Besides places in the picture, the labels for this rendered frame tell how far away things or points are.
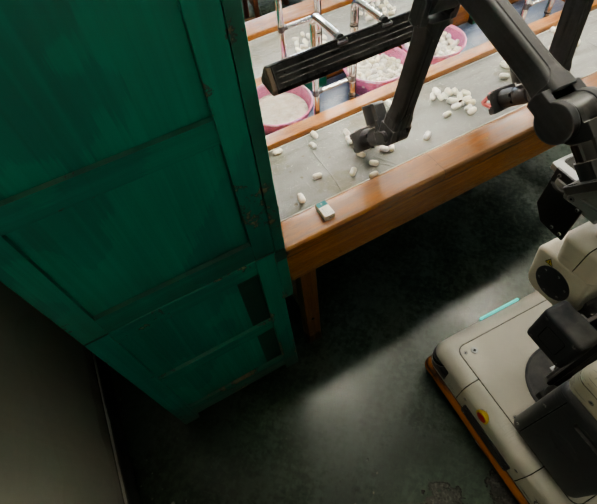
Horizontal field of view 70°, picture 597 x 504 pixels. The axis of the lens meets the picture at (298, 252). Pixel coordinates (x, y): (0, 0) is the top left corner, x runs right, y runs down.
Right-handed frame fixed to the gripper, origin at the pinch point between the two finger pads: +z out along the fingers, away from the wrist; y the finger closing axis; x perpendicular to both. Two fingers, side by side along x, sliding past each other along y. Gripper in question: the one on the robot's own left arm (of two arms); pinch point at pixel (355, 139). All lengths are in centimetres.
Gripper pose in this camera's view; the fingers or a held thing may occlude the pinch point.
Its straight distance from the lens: 153.2
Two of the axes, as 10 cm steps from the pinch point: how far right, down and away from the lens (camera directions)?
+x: 3.7, 8.9, 2.8
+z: -3.0, -1.7, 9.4
